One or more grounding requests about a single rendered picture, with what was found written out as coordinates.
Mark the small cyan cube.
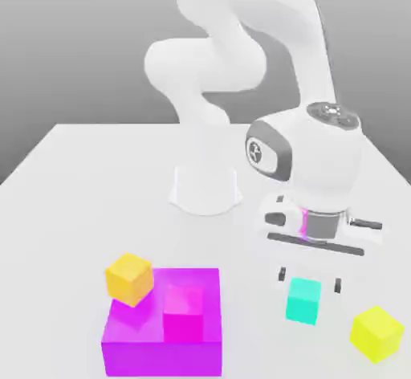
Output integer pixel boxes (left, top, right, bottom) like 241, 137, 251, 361
284, 276, 323, 326

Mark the small yellow cube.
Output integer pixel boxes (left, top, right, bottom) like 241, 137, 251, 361
348, 304, 405, 365

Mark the small magenta cube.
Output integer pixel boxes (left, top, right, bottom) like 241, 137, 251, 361
162, 283, 206, 344

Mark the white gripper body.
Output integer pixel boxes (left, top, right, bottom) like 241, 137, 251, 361
264, 228, 384, 267

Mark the large magenta box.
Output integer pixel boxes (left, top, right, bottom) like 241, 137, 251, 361
100, 267, 223, 378

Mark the small orange cube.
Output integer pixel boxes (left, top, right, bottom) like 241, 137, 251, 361
104, 251, 155, 308

